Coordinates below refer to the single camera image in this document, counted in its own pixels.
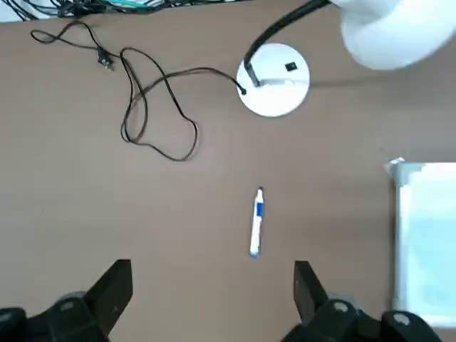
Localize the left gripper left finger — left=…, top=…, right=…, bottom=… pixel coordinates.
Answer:
left=0, top=259, right=134, bottom=342

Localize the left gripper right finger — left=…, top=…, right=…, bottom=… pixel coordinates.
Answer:
left=283, top=260, right=442, bottom=342

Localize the white blue marker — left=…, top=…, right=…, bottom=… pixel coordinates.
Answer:
left=249, top=185, right=265, bottom=258

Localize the white desk lamp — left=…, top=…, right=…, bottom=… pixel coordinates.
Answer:
left=237, top=0, right=456, bottom=118

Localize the black lamp cable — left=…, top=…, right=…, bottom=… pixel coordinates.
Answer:
left=31, top=21, right=247, bottom=162

